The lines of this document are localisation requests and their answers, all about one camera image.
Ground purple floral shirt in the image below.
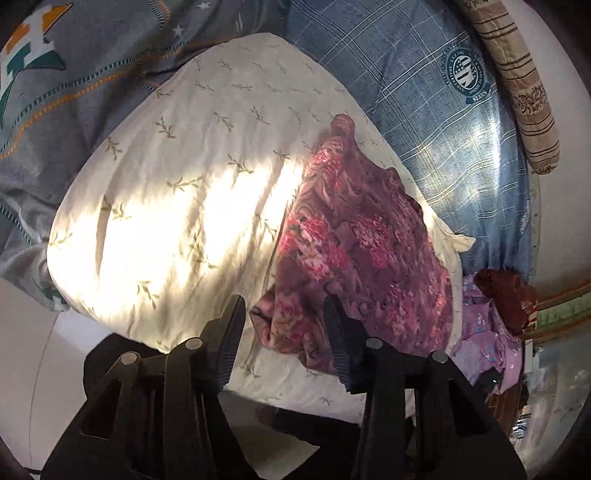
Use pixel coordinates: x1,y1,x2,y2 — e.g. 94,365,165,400
450,272,525,393

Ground blue plaid quilt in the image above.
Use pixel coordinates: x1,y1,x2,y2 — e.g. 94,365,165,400
284,0,532,278

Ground grey star-print pillow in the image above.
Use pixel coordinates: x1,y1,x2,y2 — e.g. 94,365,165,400
0,0,291,310

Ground pink floral shirt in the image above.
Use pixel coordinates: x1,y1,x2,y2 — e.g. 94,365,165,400
249,113,455,374

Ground beige striped bolster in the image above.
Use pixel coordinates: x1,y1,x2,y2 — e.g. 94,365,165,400
455,0,561,176

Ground cream leaf-print pillow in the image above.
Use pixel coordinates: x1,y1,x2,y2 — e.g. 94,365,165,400
46,33,476,423

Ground dark red cloth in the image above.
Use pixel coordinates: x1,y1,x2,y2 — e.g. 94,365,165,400
473,268,539,335

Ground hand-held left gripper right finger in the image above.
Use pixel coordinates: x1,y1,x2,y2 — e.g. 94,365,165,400
323,295,527,480

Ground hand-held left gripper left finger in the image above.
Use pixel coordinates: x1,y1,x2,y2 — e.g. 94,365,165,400
41,294,259,480

